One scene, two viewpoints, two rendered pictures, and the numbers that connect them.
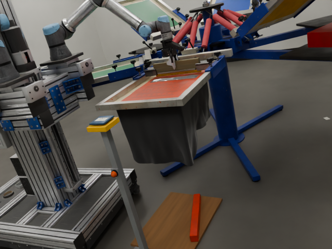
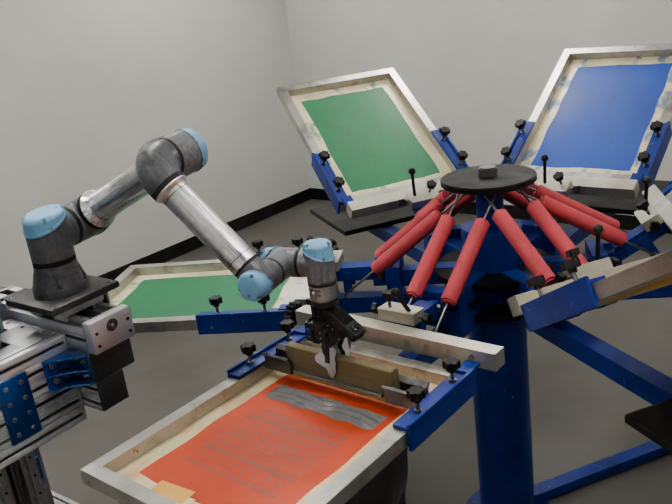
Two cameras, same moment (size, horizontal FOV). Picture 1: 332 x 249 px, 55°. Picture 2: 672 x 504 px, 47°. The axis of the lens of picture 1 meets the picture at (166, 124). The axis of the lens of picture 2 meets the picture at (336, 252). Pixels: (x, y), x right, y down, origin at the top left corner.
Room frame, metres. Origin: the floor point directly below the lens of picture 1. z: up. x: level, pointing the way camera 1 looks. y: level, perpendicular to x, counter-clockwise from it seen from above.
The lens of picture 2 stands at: (0.48, -0.54, 1.97)
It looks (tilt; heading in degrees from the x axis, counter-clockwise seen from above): 19 degrees down; 11
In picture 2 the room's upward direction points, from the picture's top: 7 degrees counter-clockwise
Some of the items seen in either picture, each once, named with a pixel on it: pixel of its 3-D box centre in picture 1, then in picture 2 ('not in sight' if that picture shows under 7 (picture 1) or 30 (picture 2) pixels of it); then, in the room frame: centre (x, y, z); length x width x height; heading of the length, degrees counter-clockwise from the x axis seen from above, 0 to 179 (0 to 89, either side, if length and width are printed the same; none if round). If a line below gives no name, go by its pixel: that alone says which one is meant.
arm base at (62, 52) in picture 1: (59, 51); (57, 273); (2.35, 0.60, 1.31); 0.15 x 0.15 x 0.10
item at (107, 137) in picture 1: (126, 194); not in sight; (1.65, 0.33, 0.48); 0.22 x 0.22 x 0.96; 59
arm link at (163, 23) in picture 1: (163, 24); (318, 262); (2.28, -0.15, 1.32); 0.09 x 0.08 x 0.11; 74
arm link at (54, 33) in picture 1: (53, 34); (49, 232); (2.36, 0.60, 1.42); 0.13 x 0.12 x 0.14; 164
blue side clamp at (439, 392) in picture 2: (215, 67); (436, 405); (2.14, -0.42, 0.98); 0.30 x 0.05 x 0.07; 149
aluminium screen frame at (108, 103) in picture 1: (165, 82); (287, 425); (2.08, -0.06, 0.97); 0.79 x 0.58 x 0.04; 149
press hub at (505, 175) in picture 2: (218, 76); (498, 352); (2.98, -0.60, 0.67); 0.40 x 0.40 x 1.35
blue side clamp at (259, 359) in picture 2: (145, 75); (271, 359); (2.42, 0.06, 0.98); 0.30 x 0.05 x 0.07; 149
